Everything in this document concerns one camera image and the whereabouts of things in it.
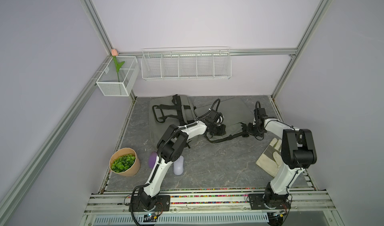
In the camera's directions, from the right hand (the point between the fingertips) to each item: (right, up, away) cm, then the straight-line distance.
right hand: (250, 131), depth 99 cm
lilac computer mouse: (-46, -18, -15) cm, 52 cm away
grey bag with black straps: (-50, +14, +5) cm, 52 cm away
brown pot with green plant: (-72, -13, -24) cm, 77 cm away
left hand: (-16, -1, -4) cm, 17 cm away
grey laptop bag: (-11, +12, +6) cm, 17 cm away
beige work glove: (+7, -16, -14) cm, 22 cm away
